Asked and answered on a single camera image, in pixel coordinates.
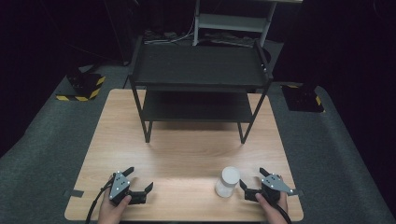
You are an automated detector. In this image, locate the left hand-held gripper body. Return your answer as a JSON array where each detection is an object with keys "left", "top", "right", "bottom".
[{"left": 107, "top": 171, "right": 148, "bottom": 207}]

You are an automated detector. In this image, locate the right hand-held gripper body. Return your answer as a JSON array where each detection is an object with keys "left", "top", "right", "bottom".
[{"left": 244, "top": 173, "right": 295, "bottom": 205}]

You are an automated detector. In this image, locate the white jar with white lid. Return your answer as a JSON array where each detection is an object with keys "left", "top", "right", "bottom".
[{"left": 214, "top": 165, "right": 242, "bottom": 199}]

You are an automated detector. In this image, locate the person's right hand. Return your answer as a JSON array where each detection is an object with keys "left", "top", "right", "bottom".
[{"left": 254, "top": 175, "right": 290, "bottom": 224}]

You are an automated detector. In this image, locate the person's left hand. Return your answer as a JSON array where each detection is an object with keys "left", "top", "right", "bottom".
[{"left": 97, "top": 188, "right": 133, "bottom": 224}]

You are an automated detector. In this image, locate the black yellow striped stand base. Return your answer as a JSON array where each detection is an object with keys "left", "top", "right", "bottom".
[
  {"left": 280, "top": 83, "right": 327, "bottom": 114},
  {"left": 55, "top": 72, "right": 107, "bottom": 103}
]

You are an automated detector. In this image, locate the black two-tier shelf rack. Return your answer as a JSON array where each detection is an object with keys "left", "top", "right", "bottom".
[{"left": 128, "top": 35, "right": 275, "bottom": 145}]

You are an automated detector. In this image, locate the white metal stand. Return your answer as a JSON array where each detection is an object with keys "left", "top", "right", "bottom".
[{"left": 191, "top": 0, "right": 304, "bottom": 49}]

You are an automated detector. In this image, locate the black cable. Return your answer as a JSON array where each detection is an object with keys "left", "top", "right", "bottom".
[
  {"left": 84, "top": 175, "right": 115, "bottom": 224},
  {"left": 272, "top": 201, "right": 293, "bottom": 224}
]

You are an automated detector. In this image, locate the white cable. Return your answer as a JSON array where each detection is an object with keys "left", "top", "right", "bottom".
[{"left": 143, "top": 17, "right": 196, "bottom": 45}]

